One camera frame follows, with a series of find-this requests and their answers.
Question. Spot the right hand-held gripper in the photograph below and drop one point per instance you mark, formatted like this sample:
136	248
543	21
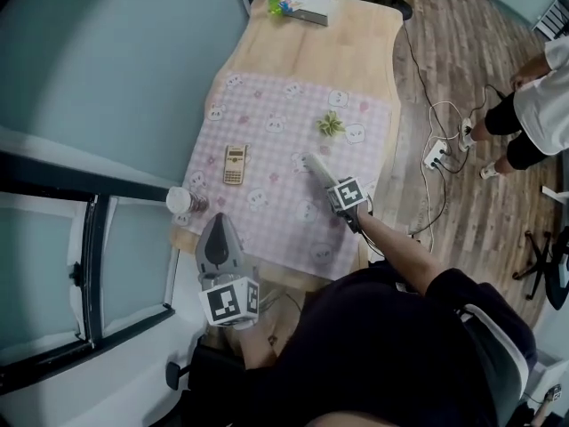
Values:
349	194

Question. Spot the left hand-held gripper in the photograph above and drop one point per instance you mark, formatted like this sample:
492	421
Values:
229	303

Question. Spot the white rectangular box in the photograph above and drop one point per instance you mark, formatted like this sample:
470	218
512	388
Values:
311	159

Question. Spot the person's left forearm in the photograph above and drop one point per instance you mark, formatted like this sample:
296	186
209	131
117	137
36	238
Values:
255	345

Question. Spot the person's right forearm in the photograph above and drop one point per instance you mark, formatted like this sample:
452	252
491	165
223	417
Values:
395	252

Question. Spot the small green potted plant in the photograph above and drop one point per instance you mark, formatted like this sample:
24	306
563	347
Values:
330	123

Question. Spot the pink checked table mat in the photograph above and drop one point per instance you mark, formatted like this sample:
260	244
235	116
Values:
275	194

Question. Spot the white-lidded clear jar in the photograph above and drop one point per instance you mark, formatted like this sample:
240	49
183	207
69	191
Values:
180	200

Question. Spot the beige calculator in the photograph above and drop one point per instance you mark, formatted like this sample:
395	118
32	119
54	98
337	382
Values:
235	165

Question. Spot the white power strip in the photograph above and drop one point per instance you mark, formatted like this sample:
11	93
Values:
435	154

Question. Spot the flat white box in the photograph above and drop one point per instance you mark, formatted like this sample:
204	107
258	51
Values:
306	5

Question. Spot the person's black shirt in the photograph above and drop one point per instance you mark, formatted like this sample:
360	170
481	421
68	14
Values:
378	349

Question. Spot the black round stand base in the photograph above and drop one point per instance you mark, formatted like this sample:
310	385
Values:
393	5

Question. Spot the white desk leg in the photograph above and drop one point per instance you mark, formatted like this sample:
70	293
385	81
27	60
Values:
555	195

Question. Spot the black office chair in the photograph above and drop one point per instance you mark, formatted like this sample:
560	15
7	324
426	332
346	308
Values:
558	269

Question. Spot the black window frame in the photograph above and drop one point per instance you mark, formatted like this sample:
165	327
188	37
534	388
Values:
93	260

